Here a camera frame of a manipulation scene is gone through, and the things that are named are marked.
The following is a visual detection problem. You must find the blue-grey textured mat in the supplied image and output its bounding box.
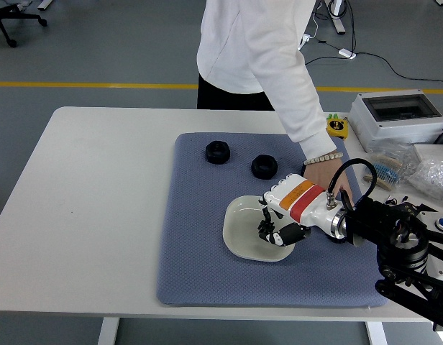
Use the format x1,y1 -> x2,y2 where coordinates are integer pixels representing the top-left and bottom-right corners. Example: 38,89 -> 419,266
155,132 -> 391,308

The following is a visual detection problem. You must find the blue button control box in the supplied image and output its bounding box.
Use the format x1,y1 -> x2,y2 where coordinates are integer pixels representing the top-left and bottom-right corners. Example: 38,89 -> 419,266
417,210 -> 443,252

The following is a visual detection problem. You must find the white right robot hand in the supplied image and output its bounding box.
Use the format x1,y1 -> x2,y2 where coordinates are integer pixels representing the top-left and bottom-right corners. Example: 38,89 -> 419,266
256,173 -> 343,247

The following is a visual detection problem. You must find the black office chair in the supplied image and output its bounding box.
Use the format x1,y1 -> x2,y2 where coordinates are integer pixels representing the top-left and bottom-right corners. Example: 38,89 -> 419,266
0,0 -> 48,48

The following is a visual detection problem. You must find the flat white box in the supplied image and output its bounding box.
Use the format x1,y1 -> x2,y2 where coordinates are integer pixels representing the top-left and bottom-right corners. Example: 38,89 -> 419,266
414,143 -> 443,162

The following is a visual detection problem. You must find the clear bag of screws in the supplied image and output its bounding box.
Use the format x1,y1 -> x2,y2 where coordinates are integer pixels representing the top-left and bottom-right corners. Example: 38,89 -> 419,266
410,157 -> 443,197

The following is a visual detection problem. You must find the large black hex nut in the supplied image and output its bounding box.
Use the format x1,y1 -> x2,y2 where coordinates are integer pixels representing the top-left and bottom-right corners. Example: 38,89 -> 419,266
251,154 -> 279,180
204,140 -> 231,165

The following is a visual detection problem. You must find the white square dish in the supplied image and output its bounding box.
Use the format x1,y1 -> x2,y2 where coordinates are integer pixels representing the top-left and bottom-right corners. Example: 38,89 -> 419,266
221,195 -> 298,263

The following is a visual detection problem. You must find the person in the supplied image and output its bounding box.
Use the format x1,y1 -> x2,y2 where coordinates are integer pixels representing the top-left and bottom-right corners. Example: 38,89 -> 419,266
196,0 -> 338,161

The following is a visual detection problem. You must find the white table leg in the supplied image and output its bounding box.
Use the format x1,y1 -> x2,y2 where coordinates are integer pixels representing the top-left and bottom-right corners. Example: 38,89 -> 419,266
97,317 -> 120,345
365,321 -> 388,345

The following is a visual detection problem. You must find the black floor cable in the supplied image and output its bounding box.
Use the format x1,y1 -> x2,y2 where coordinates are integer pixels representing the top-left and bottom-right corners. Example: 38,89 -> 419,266
306,52 -> 443,86

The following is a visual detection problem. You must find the small black gear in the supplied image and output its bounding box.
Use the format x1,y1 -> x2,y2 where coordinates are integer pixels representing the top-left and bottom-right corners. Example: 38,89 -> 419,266
257,221 -> 276,241

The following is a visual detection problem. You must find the clear bag of resistors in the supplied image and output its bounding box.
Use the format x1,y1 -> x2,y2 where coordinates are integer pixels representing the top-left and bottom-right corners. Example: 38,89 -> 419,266
361,143 -> 416,191

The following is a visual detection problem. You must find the person's left hand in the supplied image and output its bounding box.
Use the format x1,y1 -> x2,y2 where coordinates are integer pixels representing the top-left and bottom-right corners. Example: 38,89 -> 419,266
302,160 -> 354,202

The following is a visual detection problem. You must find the yellow tape measure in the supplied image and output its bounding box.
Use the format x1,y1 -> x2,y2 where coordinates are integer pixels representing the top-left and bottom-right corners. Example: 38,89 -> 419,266
326,118 -> 348,139

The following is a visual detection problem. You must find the beaded bracelet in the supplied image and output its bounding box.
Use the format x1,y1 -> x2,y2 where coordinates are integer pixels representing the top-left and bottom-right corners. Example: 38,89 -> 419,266
303,151 -> 344,166

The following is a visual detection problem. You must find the white desk leg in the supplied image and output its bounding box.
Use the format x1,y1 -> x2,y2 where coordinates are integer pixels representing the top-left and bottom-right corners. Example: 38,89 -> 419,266
324,0 -> 347,35

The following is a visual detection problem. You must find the grey electrical enclosure box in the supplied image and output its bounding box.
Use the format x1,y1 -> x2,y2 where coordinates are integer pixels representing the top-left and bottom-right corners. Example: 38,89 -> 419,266
347,89 -> 443,154

